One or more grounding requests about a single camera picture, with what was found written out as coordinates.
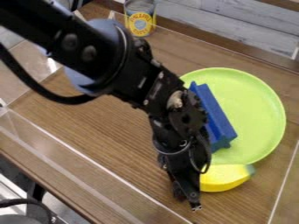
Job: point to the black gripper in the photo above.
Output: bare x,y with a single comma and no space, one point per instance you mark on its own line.
184,164

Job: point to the yellow toy banana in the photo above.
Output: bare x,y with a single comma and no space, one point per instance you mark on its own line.
226,176

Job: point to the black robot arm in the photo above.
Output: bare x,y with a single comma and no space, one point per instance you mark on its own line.
111,63

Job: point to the green round plate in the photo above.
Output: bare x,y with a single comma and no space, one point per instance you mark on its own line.
254,110

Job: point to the blue star-shaped block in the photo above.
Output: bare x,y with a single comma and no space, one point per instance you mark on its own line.
219,127

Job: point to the yellow labelled tin can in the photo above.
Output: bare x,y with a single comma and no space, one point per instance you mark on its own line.
140,17

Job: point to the clear acrylic tray enclosure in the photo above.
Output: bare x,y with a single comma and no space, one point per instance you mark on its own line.
89,152

